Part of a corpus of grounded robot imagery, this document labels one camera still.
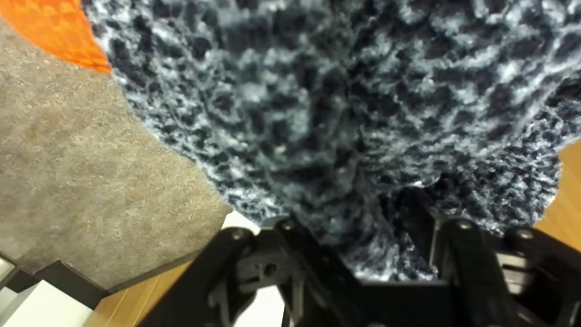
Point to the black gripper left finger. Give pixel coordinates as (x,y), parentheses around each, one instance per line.
(305,255)

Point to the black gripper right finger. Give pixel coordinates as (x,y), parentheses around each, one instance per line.
(423,234)

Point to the blue white speckled fleece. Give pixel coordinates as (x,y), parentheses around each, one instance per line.
(301,92)

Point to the wooden base cabinet white countertop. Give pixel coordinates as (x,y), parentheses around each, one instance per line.
(138,297)

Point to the orange patterned office chair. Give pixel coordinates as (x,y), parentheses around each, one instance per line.
(54,30)

